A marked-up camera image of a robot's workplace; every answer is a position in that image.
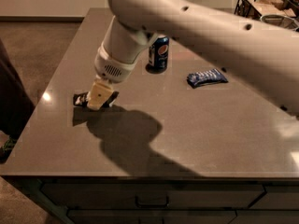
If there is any glass bowl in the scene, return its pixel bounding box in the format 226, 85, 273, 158
260, 14, 299, 31

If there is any blue rxbar snack bar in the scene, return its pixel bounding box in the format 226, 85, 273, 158
187, 68, 228, 89

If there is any dark cabinet drawer front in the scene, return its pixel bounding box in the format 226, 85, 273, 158
41, 184, 263, 209

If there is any black rxbar chocolate bar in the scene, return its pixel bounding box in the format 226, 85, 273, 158
73, 91, 119, 107

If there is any blue pepsi can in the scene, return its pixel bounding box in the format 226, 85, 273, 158
147, 35, 169, 73

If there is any black wire basket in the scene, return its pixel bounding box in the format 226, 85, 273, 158
235, 0, 299, 19

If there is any black drawer handle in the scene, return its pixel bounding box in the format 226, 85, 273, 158
135, 196, 169, 208

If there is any white gripper with vent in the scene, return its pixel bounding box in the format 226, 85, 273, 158
87, 45, 136, 110

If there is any person in dark clothes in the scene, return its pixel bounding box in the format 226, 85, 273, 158
0, 40, 35, 163

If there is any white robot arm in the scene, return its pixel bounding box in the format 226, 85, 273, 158
88, 0, 299, 116

